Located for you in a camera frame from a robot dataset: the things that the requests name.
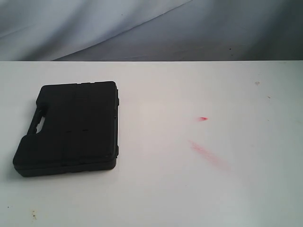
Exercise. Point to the black plastic carrying case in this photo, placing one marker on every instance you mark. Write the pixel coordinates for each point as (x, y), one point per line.
(74, 129)

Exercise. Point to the grey fabric backdrop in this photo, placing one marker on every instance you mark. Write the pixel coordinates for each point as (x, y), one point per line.
(151, 30)

